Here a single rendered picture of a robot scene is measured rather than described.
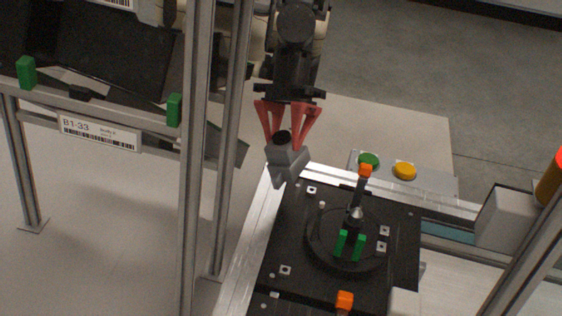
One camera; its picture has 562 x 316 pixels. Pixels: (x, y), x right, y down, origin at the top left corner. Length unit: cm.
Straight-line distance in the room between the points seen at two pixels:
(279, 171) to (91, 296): 36
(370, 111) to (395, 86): 172
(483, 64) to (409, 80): 55
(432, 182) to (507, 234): 42
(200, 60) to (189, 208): 19
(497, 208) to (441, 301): 34
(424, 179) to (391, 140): 25
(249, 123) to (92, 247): 46
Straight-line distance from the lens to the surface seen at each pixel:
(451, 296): 102
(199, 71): 52
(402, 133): 139
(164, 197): 113
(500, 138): 305
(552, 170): 68
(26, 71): 62
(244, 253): 92
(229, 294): 88
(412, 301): 89
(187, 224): 67
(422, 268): 97
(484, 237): 73
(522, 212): 71
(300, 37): 85
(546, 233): 69
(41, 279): 103
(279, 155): 91
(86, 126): 62
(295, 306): 87
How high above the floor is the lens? 168
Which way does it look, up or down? 41 degrees down
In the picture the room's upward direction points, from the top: 11 degrees clockwise
